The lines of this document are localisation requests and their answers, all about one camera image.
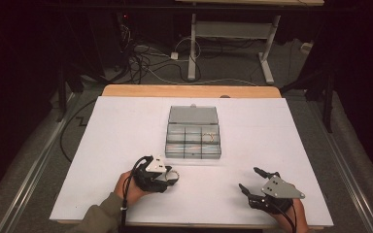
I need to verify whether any metal floor rail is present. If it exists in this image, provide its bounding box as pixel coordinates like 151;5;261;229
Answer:
0;92;82;233
307;100;373;233

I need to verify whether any tangle of black floor cables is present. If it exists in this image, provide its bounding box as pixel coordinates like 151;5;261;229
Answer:
116;14;208;85

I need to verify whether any white power strip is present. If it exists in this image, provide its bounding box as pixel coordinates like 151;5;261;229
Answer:
300;42;315;54

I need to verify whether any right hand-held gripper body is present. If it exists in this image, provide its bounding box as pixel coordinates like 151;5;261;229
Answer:
248;175;306;216

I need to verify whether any white metal desk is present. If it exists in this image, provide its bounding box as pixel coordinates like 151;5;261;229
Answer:
174;0;325;85

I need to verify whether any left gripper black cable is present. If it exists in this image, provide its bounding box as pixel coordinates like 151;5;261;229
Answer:
119;155;153;233

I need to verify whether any person's left hand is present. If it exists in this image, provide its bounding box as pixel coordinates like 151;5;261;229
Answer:
115;171;150;206

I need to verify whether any wooden table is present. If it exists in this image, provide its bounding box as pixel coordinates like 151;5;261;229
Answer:
56;83;325;231

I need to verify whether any black stand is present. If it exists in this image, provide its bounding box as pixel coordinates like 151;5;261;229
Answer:
280;69;335;134
56;64;85;123

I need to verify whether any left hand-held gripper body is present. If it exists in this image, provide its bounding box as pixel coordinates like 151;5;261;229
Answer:
131;154;169;193

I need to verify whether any clear plastic compartment box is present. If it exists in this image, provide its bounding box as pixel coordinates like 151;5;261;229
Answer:
164;104;222;160

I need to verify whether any person's right hand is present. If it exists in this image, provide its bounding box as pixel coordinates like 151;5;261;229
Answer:
273;198;309;233

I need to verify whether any black floor cable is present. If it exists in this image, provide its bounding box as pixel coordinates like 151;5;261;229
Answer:
59;98;98;163

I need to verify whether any white table cover sheet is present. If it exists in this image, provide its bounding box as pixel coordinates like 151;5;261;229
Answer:
49;95;334;227

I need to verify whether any white floor cable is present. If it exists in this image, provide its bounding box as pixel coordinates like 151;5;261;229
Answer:
132;45;258;87

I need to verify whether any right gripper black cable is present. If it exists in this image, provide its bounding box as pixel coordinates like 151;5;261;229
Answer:
265;197;299;233

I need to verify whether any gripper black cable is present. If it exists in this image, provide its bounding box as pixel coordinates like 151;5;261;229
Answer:
119;155;153;233
265;197;299;233

